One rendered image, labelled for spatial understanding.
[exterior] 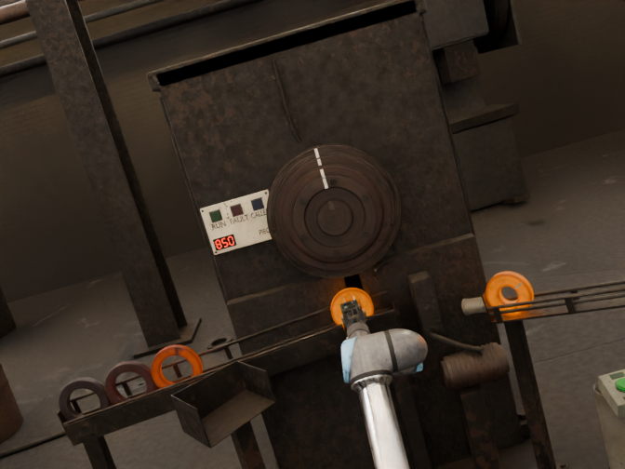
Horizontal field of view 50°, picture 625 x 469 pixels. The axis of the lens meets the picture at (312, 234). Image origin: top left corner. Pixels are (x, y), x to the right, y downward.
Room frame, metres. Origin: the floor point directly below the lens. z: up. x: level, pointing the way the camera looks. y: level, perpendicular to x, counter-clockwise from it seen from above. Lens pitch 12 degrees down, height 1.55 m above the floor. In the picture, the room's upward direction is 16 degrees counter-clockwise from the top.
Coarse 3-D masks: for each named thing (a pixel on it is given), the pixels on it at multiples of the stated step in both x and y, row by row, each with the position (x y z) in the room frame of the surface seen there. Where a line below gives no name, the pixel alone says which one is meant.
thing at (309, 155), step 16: (304, 160) 2.32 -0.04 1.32; (368, 160) 2.31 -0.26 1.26; (288, 176) 2.32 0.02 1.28; (384, 176) 2.31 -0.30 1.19; (272, 192) 2.32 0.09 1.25; (272, 208) 2.32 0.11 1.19; (400, 208) 2.31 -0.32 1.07; (272, 224) 2.33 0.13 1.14; (384, 240) 2.31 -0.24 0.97; (288, 256) 2.32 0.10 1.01; (320, 272) 2.32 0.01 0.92; (336, 272) 2.32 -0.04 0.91; (352, 272) 2.32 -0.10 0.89
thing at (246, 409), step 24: (192, 384) 2.14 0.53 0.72; (216, 384) 2.19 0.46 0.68; (240, 384) 2.23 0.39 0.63; (264, 384) 2.11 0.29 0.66; (192, 408) 1.96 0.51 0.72; (216, 408) 2.17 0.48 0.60; (240, 408) 2.12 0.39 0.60; (264, 408) 2.06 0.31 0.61; (192, 432) 2.03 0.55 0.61; (216, 432) 2.02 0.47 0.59; (240, 432) 2.07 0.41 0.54; (240, 456) 2.09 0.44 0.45
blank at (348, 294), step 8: (344, 288) 2.38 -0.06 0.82; (352, 288) 2.36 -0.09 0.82; (336, 296) 2.36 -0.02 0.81; (344, 296) 2.35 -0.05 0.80; (352, 296) 2.35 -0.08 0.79; (360, 296) 2.35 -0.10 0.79; (368, 296) 2.35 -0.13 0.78; (336, 304) 2.35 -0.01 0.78; (368, 304) 2.34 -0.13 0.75; (336, 312) 2.35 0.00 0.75; (368, 312) 2.34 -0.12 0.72; (336, 320) 2.35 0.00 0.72; (344, 328) 2.35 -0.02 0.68
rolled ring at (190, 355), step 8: (176, 344) 2.39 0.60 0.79; (160, 352) 2.36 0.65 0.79; (168, 352) 2.36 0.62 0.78; (176, 352) 2.36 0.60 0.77; (184, 352) 2.36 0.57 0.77; (192, 352) 2.36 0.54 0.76; (160, 360) 2.36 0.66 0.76; (192, 360) 2.36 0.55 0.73; (200, 360) 2.38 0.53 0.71; (152, 368) 2.36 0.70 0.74; (160, 368) 2.37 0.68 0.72; (200, 368) 2.36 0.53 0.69; (152, 376) 2.36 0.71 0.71; (160, 376) 2.36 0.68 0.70; (192, 376) 2.36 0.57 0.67; (160, 384) 2.36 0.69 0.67; (168, 384) 2.36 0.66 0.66
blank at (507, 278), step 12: (504, 276) 2.15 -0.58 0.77; (516, 276) 2.13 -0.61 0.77; (492, 288) 2.19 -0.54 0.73; (516, 288) 2.14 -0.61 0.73; (528, 288) 2.11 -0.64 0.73; (492, 300) 2.19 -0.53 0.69; (504, 300) 2.18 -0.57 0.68; (516, 300) 2.17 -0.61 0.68; (528, 300) 2.12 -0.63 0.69; (516, 312) 2.15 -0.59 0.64
